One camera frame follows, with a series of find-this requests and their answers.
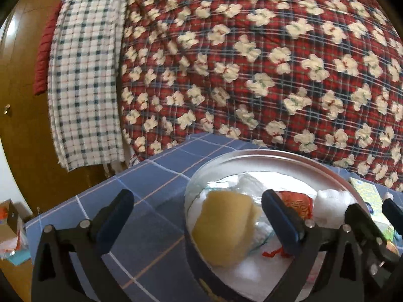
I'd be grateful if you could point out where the red gold drawstring pouch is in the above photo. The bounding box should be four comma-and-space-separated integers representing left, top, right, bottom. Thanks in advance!
261, 190, 314, 258

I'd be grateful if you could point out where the yellow sponge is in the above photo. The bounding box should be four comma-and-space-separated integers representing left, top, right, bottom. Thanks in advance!
191, 191, 262, 267

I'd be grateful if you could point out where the clear bag of cotton swabs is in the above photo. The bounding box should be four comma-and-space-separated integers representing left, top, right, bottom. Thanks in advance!
235, 173, 274, 252

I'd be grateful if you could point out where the yellow patterned tissue box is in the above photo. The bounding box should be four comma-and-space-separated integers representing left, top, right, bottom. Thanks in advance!
349, 177, 394, 241

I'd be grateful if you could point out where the cardboard box with clutter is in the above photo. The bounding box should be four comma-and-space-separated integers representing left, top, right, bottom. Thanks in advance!
0, 199, 31, 266

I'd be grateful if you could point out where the blue checked tablecloth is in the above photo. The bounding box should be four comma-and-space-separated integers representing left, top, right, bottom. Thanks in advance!
24, 132, 403, 302

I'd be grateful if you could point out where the round silver metal tin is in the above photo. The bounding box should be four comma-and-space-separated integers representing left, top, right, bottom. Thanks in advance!
184, 149, 366, 301

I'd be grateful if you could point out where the wooden door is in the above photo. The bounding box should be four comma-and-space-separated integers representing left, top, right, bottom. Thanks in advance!
0, 0, 108, 218

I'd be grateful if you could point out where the red plaid bear quilt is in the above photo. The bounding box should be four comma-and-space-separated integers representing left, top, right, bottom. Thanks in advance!
121, 0, 402, 191

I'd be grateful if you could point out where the red quilted jacket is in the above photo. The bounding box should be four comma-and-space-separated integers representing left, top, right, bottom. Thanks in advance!
33, 2, 63, 95

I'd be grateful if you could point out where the white checked hanging cloth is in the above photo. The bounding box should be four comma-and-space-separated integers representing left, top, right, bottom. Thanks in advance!
47, 0, 127, 171

